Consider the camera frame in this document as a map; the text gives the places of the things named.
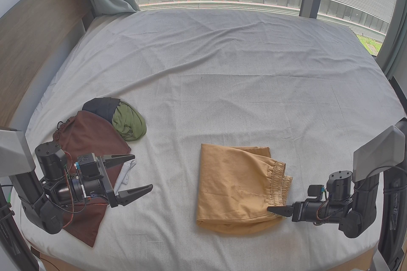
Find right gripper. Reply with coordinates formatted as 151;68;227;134
292;199;328;223

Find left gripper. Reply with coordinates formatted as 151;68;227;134
64;153;154;209

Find tan shorts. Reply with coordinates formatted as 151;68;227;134
195;143;294;235

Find bed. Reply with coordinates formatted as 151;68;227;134
0;0;407;271

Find white garment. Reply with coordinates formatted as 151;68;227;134
113;159;137;197

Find brown shorts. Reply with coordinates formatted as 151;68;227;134
52;111;132;248

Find green garment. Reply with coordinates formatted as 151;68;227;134
111;100;147;141

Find black garment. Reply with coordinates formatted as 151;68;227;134
82;98;123;124

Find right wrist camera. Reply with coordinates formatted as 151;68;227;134
307;185;325;202

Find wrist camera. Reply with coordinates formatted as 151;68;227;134
307;185;325;202
75;152;97;181

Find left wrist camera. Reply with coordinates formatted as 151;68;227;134
75;152;97;181

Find black cable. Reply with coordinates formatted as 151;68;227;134
40;258;70;271

